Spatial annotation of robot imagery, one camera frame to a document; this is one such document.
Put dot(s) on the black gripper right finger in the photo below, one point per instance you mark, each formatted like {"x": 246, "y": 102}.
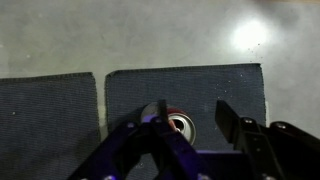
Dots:
{"x": 266, "y": 150}

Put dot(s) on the orange drinking straw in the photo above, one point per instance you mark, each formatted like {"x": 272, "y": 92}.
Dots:
{"x": 171, "y": 125}

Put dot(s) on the dark blue placemat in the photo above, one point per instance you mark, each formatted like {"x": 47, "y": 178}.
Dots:
{"x": 46, "y": 126}
{"x": 193, "y": 86}

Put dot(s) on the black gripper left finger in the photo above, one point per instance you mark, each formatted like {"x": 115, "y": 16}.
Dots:
{"x": 173, "y": 153}

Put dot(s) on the red and silver soda can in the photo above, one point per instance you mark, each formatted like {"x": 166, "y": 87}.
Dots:
{"x": 185, "y": 128}

